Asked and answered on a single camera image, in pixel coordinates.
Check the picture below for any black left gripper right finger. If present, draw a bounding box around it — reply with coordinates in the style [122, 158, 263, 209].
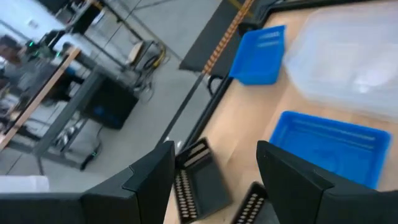
[256, 140, 398, 224]

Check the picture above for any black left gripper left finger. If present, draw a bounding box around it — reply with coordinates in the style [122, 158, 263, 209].
[0, 141, 176, 224]

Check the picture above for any blue plastic slotted basket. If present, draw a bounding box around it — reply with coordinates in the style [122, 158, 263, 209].
[269, 110, 392, 190]
[228, 24, 286, 86]

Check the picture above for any black plastic slotted basket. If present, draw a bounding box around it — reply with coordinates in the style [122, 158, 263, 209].
[172, 136, 233, 224]
[231, 182, 280, 224]

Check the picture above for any black computer case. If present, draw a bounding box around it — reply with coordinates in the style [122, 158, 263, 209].
[80, 77, 139, 130]

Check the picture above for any desk with wooden edge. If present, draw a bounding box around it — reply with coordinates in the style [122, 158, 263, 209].
[0, 46, 105, 158]

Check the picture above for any clear plastic storage bin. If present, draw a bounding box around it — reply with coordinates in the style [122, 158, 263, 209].
[282, 2, 398, 121]

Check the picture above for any black floor mat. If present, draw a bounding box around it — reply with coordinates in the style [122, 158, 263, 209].
[179, 0, 249, 77]

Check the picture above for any person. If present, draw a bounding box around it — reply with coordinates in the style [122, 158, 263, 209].
[0, 34, 29, 94]

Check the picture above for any black floor cable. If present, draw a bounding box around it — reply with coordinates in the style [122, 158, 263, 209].
[155, 73, 206, 147]

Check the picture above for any black metal table frame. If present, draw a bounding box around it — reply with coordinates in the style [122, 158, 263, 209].
[182, 0, 374, 153]

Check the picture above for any yellow floor cable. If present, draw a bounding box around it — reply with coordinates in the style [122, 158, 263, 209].
[201, 0, 254, 75]

